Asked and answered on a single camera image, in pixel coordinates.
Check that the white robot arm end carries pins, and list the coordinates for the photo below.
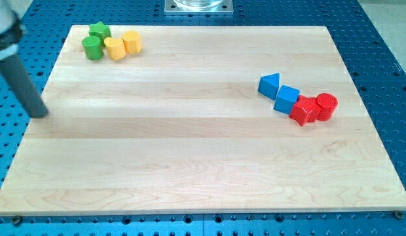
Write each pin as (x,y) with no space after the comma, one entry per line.
(11,30)

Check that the red star block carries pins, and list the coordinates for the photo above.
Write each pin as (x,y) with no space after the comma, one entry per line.
(305,110)

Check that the yellow hexagon block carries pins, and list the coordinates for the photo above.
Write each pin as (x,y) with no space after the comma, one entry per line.
(132,42)

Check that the green star block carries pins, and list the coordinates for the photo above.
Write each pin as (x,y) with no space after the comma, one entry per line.
(100,30)

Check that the light wooden board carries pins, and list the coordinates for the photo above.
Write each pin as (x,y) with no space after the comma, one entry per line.
(181,128)

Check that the blue triangle block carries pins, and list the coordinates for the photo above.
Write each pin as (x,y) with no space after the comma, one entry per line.
(269,85)

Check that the blue cube block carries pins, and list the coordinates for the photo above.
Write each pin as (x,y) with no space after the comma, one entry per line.
(285,99)

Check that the yellow cylinder block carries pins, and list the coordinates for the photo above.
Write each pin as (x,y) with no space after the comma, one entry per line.
(115,48)

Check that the red cylinder block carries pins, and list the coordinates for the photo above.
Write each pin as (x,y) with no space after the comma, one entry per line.
(327,103)

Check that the green cylinder block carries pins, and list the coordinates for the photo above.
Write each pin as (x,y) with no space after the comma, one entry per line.
(92,47)

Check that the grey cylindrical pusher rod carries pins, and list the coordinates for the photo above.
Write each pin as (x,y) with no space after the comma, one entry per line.
(17,78)

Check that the left board clamp screw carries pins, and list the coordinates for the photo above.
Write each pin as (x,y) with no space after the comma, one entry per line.
(16,221)

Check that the board clamp screw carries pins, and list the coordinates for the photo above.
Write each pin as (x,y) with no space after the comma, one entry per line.
(16,221)
(399,215)

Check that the right board clamp screw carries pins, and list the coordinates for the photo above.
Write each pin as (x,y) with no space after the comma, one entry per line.
(399,215)

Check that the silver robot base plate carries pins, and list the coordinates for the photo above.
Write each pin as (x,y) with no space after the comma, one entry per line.
(181,7)

